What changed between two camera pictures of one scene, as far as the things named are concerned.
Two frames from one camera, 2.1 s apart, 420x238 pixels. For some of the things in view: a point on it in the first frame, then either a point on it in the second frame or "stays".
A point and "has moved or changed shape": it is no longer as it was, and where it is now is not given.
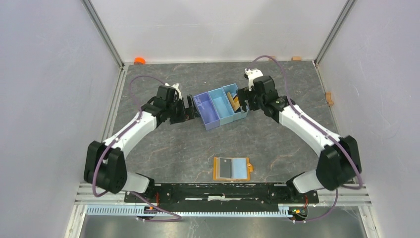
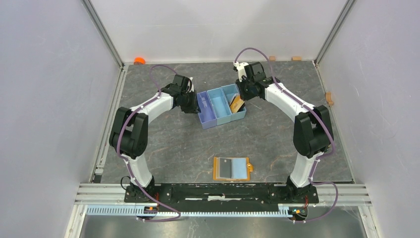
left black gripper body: [178, 113] -> [188, 104]
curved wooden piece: [329, 100] stays
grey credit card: [225, 168] stays
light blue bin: [222, 105] stays
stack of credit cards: [234, 102] has moved or changed shape
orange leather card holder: [241, 168] stays
